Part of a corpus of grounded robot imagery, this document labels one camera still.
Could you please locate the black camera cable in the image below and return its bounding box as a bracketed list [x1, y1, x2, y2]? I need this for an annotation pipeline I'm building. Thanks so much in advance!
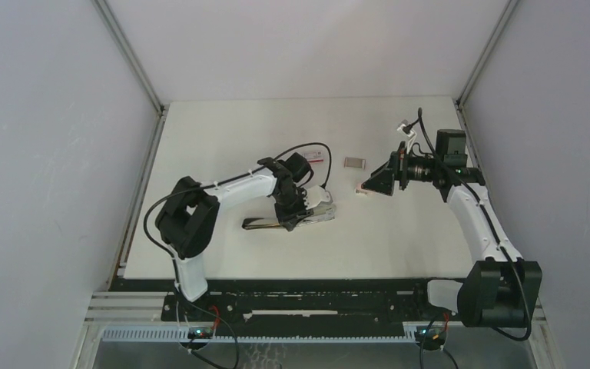
[142, 141, 333, 266]
[406, 107, 534, 342]

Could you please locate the right black camera cable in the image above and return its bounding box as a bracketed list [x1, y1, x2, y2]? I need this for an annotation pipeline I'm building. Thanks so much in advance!
[406, 107, 534, 342]

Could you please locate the left controller board with wires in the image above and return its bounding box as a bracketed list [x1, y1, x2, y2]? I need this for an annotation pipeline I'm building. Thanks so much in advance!
[175, 303, 240, 369]

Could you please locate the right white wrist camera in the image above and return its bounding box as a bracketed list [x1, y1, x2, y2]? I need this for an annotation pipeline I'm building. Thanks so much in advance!
[396, 119, 419, 139]

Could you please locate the white slotted cable duct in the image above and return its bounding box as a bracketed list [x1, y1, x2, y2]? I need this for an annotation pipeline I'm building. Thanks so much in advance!
[101, 326, 416, 344]

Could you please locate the controller board with wires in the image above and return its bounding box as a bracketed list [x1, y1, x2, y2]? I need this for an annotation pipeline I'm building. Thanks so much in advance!
[175, 303, 240, 369]
[418, 312, 450, 369]

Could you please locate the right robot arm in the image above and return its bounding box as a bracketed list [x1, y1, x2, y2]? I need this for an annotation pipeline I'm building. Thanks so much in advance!
[360, 128, 542, 329]

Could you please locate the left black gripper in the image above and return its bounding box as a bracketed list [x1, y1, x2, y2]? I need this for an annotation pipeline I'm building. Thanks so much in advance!
[273, 188, 313, 231]

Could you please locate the red white staple box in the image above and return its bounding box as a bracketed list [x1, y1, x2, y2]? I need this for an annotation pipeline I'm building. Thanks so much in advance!
[302, 151, 325, 164]

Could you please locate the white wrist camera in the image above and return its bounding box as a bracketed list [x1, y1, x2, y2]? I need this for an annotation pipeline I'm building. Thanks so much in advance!
[304, 185, 333, 209]
[396, 119, 419, 139]

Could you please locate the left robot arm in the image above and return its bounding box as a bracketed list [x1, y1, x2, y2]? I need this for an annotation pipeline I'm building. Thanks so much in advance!
[143, 153, 313, 321]

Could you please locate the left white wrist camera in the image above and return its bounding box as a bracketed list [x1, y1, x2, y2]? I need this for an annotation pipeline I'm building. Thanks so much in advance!
[304, 185, 333, 209]

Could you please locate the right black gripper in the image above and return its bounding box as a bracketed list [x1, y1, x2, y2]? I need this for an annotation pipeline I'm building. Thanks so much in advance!
[363, 141, 443, 195]

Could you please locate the right controller board with wires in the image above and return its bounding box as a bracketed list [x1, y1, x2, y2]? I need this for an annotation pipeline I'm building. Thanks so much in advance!
[418, 312, 450, 369]

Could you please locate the grey staple tray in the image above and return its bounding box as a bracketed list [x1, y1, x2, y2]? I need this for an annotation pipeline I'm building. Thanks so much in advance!
[343, 157, 366, 170]

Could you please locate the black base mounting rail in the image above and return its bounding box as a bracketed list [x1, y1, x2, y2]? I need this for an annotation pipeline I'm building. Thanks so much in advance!
[108, 278, 461, 337]

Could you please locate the left black camera cable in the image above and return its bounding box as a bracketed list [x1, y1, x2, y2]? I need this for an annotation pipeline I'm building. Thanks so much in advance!
[142, 141, 333, 266]

